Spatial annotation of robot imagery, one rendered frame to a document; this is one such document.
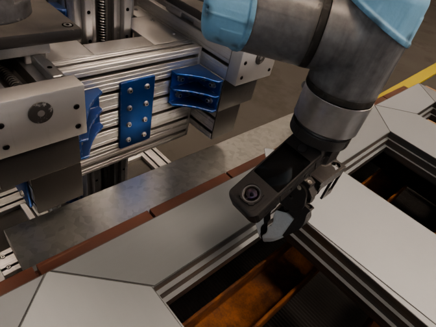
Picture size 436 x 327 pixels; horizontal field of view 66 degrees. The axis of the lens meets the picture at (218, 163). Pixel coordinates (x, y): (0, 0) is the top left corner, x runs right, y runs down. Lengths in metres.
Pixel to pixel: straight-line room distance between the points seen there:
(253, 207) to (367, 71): 0.18
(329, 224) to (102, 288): 0.36
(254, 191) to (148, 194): 0.45
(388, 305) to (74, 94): 0.55
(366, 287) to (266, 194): 0.26
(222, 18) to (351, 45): 0.12
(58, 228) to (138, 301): 0.35
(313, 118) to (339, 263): 0.28
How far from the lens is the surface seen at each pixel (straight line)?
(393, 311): 0.58
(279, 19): 0.32
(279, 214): 0.47
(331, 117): 0.36
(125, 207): 0.77
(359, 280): 0.58
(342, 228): 0.61
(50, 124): 0.55
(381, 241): 0.63
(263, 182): 0.38
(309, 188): 0.42
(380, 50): 0.34
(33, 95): 0.52
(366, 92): 0.36
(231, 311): 0.66
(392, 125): 0.99
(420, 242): 0.68
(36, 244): 0.73
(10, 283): 0.52
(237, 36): 0.33
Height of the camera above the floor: 1.26
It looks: 40 degrees down
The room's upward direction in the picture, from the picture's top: 15 degrees clockwise
